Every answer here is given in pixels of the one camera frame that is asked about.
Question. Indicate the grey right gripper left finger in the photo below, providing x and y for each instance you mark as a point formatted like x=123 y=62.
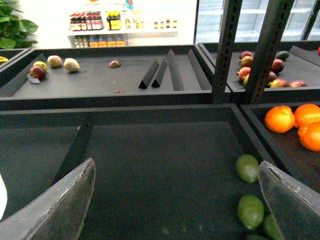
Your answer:
x=58 y=213

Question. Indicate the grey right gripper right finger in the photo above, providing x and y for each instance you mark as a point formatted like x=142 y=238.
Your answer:
x=294 y=206

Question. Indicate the green avocado bottom edge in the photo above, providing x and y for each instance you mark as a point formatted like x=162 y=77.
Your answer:
x=270 y=228

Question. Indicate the green avocado lower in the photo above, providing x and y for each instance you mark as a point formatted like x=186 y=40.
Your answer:
x=250 y=211

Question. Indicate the green avocado upper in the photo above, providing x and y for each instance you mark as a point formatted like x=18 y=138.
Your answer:
x=247 y=167

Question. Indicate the pale mango fruit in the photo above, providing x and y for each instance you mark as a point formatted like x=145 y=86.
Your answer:
x=71 y=65

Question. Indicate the orange fruit front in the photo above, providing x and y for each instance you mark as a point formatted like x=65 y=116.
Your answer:
x=309 y=136

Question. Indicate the orange fruit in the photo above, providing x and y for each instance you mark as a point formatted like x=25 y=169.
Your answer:
x=309 y=136
x=280 y=119
x=306 y=114

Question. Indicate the orange fruit left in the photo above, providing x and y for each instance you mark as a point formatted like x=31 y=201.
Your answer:
x=280 y=119

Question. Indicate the orange fruit middle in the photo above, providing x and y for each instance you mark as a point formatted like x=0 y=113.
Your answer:
x=306 y=114

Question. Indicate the black display tray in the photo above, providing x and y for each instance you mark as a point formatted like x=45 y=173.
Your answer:
x=162 y=173
x=187 y=79

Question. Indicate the red apple left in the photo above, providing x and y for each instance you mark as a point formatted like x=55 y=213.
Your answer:
x=38 y=72

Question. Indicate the brown fruit center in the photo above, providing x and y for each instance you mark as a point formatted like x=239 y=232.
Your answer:
x=115 y=64

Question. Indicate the black triangular divider right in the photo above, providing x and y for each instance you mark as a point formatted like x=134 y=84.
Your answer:
x=160 y=74

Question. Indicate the black triangular divider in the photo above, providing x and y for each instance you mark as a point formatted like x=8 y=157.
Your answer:
x=160 y=74
x=149 y=75

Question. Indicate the black triangular divider left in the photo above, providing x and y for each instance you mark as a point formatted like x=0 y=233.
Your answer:
x=149 y=75

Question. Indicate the black rear display tray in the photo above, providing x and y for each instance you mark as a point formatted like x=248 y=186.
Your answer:
x=187 y=79

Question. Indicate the green potted plant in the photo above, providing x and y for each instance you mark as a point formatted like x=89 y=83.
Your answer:
x=15 y=31

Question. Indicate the shelf of sauce bottles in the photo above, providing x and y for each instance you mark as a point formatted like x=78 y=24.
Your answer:
x=120 y=22

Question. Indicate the black metal upright post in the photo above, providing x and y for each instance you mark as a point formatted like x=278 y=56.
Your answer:
x=228 y=30

